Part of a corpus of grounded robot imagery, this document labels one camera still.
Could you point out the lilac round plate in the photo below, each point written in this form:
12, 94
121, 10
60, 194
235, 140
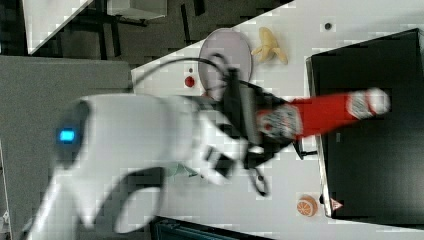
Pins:
225, 47

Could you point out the dark red strawberry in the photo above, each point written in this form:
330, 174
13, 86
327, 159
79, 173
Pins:
189, 81

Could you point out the black toaster oven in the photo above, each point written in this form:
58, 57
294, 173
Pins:
373, 171

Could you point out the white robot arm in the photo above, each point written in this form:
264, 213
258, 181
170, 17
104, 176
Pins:
113, 152

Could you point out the red ketchup bottle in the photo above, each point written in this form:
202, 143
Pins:
306, 117

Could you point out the peeled banana toy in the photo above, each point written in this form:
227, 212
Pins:
269, 47

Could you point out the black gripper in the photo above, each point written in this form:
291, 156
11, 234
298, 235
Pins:
240, 103

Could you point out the orange slice toy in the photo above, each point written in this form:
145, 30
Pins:
307, 206

